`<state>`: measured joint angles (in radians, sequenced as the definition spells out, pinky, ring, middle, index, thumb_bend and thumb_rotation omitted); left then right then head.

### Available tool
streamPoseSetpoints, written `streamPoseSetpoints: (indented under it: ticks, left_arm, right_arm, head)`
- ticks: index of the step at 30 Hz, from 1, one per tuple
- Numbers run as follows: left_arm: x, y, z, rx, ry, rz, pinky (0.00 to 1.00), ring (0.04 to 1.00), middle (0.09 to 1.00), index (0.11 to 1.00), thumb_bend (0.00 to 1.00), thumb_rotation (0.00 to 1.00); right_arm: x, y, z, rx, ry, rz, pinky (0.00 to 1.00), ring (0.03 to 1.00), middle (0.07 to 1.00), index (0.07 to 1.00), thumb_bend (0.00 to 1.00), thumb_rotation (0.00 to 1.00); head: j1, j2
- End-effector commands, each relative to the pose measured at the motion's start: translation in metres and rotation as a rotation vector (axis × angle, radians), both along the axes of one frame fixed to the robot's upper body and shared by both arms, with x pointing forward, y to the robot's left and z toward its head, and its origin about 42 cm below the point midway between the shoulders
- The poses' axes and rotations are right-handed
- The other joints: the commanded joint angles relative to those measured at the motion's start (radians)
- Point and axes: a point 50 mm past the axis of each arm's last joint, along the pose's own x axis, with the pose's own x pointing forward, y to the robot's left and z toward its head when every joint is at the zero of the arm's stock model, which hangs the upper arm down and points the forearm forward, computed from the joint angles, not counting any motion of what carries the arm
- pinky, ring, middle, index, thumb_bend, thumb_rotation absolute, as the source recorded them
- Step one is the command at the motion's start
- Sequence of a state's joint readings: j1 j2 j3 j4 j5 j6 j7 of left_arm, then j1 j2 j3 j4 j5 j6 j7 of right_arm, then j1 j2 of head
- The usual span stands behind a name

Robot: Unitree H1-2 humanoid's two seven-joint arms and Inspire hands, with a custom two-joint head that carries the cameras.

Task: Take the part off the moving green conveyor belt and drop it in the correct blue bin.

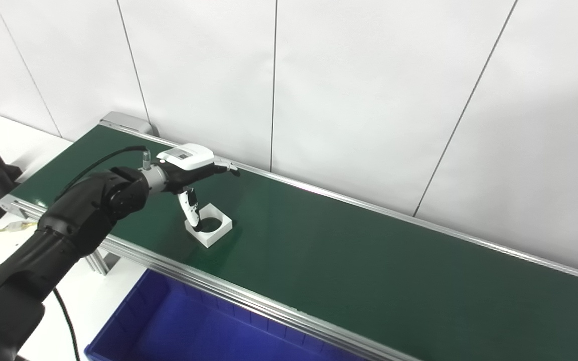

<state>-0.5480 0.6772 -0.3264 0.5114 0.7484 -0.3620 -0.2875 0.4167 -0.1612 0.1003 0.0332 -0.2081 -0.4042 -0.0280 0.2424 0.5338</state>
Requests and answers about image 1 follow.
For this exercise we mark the aluminium conveyor support leg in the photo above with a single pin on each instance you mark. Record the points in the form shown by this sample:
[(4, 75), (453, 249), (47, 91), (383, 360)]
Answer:
[(101, 260)]

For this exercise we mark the white square part round hole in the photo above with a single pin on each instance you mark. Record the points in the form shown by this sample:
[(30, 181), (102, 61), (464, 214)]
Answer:
[(216, 232)]

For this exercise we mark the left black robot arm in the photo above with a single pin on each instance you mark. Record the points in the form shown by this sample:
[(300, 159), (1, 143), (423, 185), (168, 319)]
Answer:
[(63, 235)]

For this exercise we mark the green conveyor belt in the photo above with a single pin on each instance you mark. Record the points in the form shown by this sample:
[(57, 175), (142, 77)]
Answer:
[(349, 260)]

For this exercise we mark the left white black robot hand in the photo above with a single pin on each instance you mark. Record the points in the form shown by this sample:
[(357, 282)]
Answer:
[(188, 160)]

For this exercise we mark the blue plastic bin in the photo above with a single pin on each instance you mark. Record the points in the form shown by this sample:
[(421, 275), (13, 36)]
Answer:
[(178, 326)]

